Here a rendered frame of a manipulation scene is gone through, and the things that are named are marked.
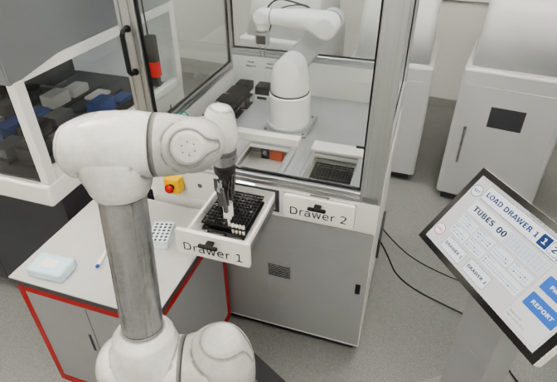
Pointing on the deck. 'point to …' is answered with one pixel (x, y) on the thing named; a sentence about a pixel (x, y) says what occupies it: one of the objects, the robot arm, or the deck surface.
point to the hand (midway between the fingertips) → (228, 210)
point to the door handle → (127, 51)
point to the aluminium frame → (392, 25)
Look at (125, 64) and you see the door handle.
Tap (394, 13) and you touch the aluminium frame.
